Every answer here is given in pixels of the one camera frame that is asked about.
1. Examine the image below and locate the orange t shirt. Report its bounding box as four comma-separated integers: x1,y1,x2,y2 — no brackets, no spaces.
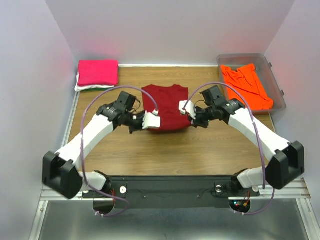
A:
221,63,274,111

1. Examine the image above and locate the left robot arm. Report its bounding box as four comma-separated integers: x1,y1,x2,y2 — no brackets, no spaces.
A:
42,91,146,199

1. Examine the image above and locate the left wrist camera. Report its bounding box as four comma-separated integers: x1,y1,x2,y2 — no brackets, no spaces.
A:
142,112,161,130

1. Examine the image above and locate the clear plastic bin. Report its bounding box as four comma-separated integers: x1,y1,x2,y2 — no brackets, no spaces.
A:
217,53,286,115

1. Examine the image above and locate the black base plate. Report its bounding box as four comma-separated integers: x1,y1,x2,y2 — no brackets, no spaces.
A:
82,175,261,210

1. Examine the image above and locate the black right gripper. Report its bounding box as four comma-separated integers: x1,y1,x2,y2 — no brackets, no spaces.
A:
187,105,216,129

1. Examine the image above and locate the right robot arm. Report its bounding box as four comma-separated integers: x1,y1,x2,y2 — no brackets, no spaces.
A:
179,82,305,195

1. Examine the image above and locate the aluminium rail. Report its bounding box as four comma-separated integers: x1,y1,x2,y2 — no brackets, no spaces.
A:
39,178,311,201

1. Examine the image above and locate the folded pink t shirt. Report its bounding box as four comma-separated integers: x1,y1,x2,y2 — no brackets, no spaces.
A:
77,59,119,87

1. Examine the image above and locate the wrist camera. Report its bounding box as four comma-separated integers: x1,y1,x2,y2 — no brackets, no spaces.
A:
178,100,196,120
142,112,161,130

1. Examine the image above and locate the folded white t shirt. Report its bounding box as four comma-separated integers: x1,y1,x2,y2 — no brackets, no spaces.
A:
74,72,115,93

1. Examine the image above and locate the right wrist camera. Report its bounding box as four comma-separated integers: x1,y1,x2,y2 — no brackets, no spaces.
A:
178,100,196,120

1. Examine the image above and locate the dark red t shirt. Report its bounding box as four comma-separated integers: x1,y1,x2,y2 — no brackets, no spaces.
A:
142,84,191,132

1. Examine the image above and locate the folded green t shirt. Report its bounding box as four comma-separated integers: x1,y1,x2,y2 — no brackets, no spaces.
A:
83,86,114,92

